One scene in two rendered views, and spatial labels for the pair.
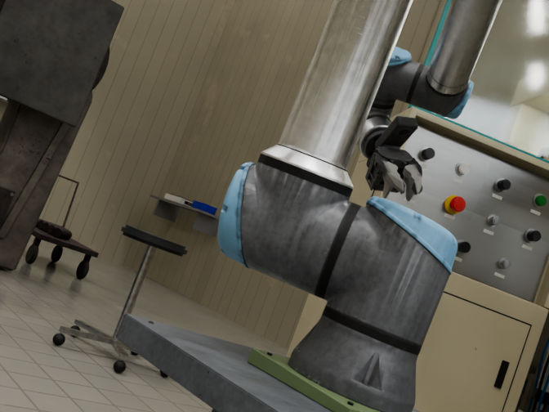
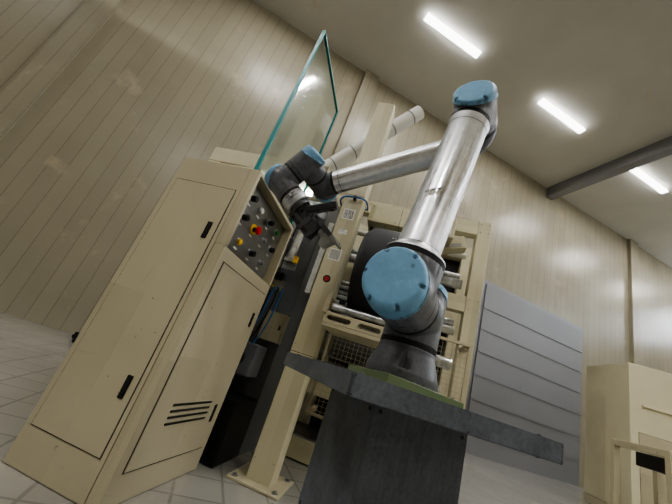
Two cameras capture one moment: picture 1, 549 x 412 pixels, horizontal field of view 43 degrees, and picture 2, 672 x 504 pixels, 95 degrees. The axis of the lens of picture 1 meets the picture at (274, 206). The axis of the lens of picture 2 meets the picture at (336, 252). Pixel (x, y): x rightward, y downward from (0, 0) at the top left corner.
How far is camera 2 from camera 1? 118 cm
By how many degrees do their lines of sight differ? 68
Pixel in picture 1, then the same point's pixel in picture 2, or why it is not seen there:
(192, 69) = not seen: outside the picture
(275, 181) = (437, 271)
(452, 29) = (380, 172)
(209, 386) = (474, 424)
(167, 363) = (428, 413)
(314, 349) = (421, 369)
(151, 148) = not seen: outside the picture
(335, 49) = (457, 199)
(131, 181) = not seen: outside the picture
